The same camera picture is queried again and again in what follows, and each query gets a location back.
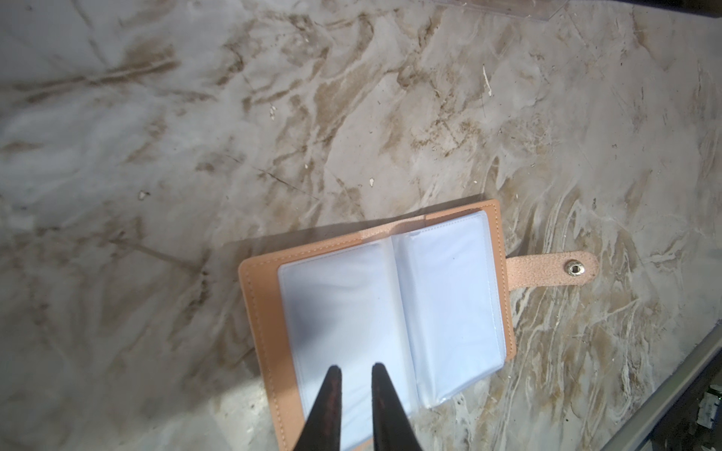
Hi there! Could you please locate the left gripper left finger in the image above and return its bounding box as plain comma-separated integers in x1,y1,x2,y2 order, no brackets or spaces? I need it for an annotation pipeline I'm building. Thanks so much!
293,366,342,451

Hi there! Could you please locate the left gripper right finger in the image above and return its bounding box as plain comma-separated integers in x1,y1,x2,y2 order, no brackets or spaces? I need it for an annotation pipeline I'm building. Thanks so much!
372,363,421,451

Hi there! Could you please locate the pink leather card holder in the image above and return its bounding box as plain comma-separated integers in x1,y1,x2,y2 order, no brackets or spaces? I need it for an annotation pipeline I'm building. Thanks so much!
238,200,599,450

